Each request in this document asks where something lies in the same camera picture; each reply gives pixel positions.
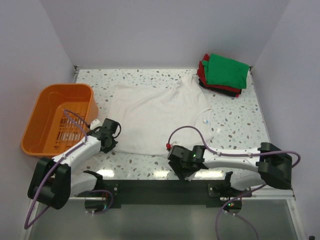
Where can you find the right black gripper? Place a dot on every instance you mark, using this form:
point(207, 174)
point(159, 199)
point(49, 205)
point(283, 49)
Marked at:
point(181, 173)

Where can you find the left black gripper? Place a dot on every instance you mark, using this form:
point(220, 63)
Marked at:
point(106, 150)

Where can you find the white t shirt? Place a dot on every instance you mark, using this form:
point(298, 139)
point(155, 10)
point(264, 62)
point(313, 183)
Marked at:
point(151, 117)

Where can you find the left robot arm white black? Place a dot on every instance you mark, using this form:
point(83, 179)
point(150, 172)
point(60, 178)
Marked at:
point(54, 181)

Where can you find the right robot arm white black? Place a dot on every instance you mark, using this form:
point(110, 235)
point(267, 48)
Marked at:
point(265, 165)

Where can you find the orange plastic basket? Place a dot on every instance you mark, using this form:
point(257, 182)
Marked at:
point(50, 130)

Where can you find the red folded t shirt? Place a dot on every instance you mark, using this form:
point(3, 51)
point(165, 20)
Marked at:
point(201, 75)

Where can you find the green folded t shirt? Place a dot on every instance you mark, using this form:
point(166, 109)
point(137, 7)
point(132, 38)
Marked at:
point(223, 71)

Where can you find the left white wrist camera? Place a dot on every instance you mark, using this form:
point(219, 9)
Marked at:
point(94, 124)

